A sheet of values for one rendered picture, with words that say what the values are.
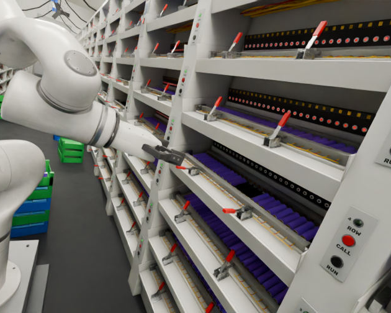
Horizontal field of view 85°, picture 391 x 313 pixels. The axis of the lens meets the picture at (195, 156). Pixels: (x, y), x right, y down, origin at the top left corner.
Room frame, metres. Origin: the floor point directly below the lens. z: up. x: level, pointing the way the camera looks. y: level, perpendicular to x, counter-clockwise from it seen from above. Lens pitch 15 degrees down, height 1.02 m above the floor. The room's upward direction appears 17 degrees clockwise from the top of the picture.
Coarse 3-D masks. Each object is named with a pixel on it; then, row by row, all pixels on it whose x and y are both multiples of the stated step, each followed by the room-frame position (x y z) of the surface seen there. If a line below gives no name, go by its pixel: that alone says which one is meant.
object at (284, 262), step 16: (192, 144) 0.90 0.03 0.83; (192, 176) 0.72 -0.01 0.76; (208, 192) 0.63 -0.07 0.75; (288, 192) 0.61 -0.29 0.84; (320, 208) 0.53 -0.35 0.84; (240, 224) 0.49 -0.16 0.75; (256, 224) 0.50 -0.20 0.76; (256, 240) 0.45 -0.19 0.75; (272, 240) 0.45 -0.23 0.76; (272, 256) 0.41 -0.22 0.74; (288, 256) 0.40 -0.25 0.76; (304, 256) 0.36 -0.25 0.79; (288, 272) 0.38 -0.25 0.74
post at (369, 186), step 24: (384, 120) 0.35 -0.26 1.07; (360, 168) 0.35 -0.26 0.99; (384, 168) 0.33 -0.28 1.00; (360, 192) 0.34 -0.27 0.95; (384, 192) 0.32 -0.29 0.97; (336, 216) 0.35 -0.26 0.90; (384, 216) 0.31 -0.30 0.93; (384, 240) 0.30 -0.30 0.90; (312, 264) 0.35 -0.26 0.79; (360, 264) 0.30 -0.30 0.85; (384, 264) 0.30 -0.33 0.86; (312, 288) 0.34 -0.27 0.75; (336, 288) 0.31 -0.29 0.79; (360, 288) 0.29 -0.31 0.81; (288, 312) 0.35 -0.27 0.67; (336, 312) 0.30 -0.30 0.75
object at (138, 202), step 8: (120, 168) 1.43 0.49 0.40; (128, 168) 1.47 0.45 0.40; (120, 176) 1.39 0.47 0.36; (128, 176) 1.40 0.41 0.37; (136, 176) 1.37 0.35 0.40; (120, 184) 1.30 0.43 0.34; (128, 184) 1.29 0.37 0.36; (136, 184) 1.26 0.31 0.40; (128, 192) 1.21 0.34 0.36; (136, 192) 1.20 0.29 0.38; (144, 192) 1.20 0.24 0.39; (128, 200) 1.13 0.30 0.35; (136, 200) 1.13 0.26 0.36; (144, 200) 1.11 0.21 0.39; (136, 208) 1.06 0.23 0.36; (144, 208) 1.06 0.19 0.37; (136, 216) 1.01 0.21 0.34; (144, 216) 1.00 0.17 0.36
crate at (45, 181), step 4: (48, 160) 1.22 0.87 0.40; (48, 164) 1.22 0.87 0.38; (48, 168) 1.20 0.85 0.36; (48, 172) 1.19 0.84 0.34; (52, 172) 1.10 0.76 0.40; (48, 176) 1.17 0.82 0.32; (52, 176) 1.09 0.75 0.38; (44, 180) 1.06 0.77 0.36; (48, 180) 1.08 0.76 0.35; (52, 180) 1.09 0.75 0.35; (40, 184) 1.05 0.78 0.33; (44, 184) 1.07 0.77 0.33; (48, 184) 1.08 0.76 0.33; (52, 184) 1.09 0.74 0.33
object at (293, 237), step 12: (192, 156) 0.83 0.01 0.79; (204, 168) 0.74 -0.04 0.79; (216, 180) 0.67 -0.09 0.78; (228, 192) 0.62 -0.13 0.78; (240, 192) 0.60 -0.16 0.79; (252, 204) 0.54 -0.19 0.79; (264, 216) 0.50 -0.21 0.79; (276, 228) 0.47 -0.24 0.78; (288, 228) 0.46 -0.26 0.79; (300, 240) 0.43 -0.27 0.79
